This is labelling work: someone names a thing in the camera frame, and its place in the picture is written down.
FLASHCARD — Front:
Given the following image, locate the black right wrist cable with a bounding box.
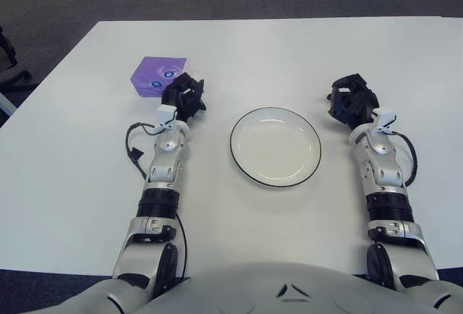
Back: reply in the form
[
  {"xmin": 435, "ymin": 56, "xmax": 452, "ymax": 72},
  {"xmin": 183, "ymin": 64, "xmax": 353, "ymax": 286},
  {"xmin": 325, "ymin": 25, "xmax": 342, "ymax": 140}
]
[{"xmin": 390, "ymin": 131, "xmax": 419, "ymax": 188}]

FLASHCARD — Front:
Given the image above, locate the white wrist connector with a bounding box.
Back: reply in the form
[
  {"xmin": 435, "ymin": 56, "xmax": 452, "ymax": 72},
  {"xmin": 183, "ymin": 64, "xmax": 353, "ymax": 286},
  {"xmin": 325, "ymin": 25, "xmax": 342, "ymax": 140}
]
[
  {"xmin": 157, "ymin": 103, "xmax": 177, "ymax": 124},
  {"xmin": 372, "ymin": 108, "xmax": 399, "ymax": 134}
]

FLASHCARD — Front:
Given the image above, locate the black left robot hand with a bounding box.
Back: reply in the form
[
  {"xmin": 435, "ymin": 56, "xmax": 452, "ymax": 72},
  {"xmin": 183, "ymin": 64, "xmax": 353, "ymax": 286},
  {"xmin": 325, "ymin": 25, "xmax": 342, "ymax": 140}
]
[{"xmin": 161, "ymin": 72, "xmax": 209, "ymax": 127}]

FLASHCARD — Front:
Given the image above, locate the grey robot torso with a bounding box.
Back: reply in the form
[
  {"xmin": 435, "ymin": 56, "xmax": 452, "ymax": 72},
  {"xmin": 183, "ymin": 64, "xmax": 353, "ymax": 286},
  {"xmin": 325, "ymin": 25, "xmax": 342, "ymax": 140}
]
[{"xmin": 74, "ymin": 261, "xmax": 463, "ymax": 314}]

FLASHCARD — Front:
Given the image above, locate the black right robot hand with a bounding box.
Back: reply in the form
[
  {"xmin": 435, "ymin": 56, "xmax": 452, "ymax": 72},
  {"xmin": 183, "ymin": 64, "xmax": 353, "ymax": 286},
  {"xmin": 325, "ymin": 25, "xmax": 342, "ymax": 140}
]
[{"xmin": 325, "ymin": 73, "xmax": 380, "ymax": 129}]

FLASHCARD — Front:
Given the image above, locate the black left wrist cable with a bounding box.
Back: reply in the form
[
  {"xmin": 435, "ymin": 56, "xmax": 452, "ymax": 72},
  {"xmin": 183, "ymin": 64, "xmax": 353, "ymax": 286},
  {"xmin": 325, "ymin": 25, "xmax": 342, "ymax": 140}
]
[{"xmin": 124, "ymin": 121, "xmax": 171, "ymax": 181}]

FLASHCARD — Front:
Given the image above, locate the purple tissue paper pack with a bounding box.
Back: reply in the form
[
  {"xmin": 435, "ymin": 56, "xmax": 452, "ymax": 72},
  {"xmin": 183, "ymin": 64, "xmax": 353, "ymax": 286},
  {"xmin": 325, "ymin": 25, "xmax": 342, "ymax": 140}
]
[{"xmin": 130, "ymin": 56, "xmax": 189, "ymax": 97}]

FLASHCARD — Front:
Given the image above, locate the black left elbow cable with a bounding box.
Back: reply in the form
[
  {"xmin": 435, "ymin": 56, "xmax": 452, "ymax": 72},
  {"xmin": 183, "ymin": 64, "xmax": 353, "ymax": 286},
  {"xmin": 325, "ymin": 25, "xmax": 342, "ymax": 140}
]
[{"xmin": 176, "ymin": 215, "xmax": 187, "ymax": 279}]

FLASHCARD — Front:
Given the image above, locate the white left wrist connector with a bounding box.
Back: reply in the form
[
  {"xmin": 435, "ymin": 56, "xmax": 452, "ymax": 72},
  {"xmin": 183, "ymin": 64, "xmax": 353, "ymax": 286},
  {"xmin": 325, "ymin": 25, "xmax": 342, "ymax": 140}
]
[{"xmin": 157, "ymin": 103, "xmax": 177, "ymax": 124}]

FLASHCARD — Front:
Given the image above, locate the black office chair base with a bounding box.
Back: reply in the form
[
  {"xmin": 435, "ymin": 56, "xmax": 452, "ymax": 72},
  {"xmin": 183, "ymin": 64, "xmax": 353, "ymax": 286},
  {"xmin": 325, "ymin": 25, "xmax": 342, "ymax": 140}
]
[{"xmin": 0, "ymin": 24, "xmax": 33, "ymax": 88}]

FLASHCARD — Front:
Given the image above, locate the white plate black rim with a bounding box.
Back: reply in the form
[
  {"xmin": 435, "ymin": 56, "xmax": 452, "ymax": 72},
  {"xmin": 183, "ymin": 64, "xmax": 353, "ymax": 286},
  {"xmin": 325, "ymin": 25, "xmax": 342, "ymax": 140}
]
[{"xmin": 229, "ymin": 106, "xmax": 323, "ymax": 189}]

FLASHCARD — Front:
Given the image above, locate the white table leg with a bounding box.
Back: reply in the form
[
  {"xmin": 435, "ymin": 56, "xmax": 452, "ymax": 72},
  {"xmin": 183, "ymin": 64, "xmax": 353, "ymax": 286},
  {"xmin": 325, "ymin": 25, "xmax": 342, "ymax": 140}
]
[{"xmin": 0, "ymin": 88, "xmax": 15, "ymax": 116}]

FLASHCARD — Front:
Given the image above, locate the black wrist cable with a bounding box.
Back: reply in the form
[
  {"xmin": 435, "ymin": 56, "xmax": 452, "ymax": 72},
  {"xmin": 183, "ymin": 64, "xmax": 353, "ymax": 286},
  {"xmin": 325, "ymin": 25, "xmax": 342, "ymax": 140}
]
[
  {"xmin": 124, "ymin": 121, "xmax": 171, "ymax": 181},
  {"xmin": 390, "ymin": 131, "xmax": 419, "ymax": 188}
]

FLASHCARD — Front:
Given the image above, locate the white right wrist connector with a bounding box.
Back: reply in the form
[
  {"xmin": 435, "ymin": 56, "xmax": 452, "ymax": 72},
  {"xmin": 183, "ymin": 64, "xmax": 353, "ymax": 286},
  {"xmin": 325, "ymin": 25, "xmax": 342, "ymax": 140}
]
[{"xmin": 372, "ymin": 108, "xmax": 399, "ymax": 134}]

